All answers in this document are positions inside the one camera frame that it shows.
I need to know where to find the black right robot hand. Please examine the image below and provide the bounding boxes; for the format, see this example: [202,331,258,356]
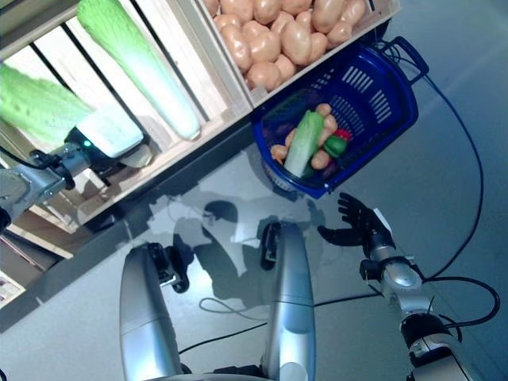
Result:
[317,192,397,260]

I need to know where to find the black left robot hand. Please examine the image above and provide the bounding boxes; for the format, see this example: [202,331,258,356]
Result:
[63,107,154,187]

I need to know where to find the green white napa cabbage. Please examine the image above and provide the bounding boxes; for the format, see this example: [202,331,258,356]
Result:
[282,110,326,178]
[76,0,202,140]
[0,63,154,168]

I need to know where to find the blue plastic shopping basket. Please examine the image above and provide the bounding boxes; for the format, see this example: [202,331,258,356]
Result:
[252,35,430,200]

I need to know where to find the green bell pepper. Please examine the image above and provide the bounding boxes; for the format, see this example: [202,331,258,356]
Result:
[321,133,349,159]

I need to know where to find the wooden slatted cabbage crate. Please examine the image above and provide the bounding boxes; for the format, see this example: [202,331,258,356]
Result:
[0,0,255,236]

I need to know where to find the black right robot foot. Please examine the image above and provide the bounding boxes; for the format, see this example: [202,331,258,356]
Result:
[260,221,282,271]

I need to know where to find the black robot foot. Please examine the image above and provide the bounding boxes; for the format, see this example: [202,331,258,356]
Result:
[260,221,282,271]
[147,242,195,294]

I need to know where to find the wooden vegetable display shelf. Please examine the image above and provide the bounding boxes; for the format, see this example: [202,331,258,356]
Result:
[0,0,259,334]

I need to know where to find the dark purple vegetable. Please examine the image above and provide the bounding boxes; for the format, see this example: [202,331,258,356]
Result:
[273,121,297,140]

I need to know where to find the black left robot foot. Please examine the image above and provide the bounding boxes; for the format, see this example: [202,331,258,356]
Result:
[147,242,195,294]

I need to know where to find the wooden potato crate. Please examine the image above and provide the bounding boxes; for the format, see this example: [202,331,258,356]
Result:
[194,0,402,109]

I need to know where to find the grey robot torso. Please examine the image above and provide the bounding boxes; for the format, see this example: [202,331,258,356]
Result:
[176,363,271,381]

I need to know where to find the black floor cable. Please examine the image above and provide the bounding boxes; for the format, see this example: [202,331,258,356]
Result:
[380,37,485,281]

